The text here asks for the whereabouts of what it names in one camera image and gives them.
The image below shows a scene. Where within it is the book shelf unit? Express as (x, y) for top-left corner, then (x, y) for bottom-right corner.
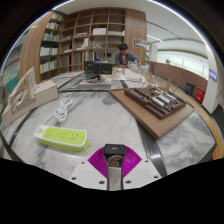
(0, 49), (24, 111)

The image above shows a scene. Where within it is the wooden shelf unit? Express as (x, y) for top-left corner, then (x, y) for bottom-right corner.
(18, 7), (148, 83)

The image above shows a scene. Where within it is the blue wall screen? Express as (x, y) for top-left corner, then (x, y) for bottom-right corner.
(208, 69), (218, 82)

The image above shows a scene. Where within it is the white cardboard architectural model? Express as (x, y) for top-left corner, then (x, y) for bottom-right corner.
(1, 66), (59, 128)

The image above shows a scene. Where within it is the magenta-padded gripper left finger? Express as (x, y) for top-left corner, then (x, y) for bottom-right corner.
(68, 146), (116, 192)

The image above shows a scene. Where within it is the coiled white power cable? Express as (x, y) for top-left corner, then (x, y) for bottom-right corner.
(53, 96), (74, 124)

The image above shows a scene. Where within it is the beige paper building model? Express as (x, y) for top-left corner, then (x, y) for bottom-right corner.
(123, 68), (148, 83)

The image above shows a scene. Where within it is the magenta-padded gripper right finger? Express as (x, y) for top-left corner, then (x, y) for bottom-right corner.
(114, 145), (163, 192)

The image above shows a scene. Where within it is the tall black box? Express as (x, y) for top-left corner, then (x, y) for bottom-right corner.
(83, 60), (102, 81)

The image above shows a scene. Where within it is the black bin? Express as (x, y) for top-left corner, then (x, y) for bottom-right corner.
(185, 81), (196, 97)

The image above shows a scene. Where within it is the flat wooden base board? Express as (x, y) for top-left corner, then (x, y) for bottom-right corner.
(108, 87), (195, 141)

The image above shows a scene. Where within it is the green and white power strip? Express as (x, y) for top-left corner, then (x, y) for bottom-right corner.
(33, 124), (92, 153)

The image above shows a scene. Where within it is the black charger with red print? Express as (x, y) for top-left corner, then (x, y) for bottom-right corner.
(103, 143), (126, 169)

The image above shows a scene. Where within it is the wall poster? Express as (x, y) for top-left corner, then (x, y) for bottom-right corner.
(133, 37), (148, 49)

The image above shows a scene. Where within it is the person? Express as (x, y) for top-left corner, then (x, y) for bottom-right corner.
(114, 42), (142, 69)

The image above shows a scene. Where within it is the dark brown architectural model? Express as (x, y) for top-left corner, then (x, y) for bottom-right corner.
(124, 85), (187, 120)

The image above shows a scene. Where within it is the red bin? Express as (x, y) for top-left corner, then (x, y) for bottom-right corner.
(194, 87), (206, 104)

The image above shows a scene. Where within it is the low black box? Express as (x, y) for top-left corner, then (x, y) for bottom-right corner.
(99, 62), (114, 76)

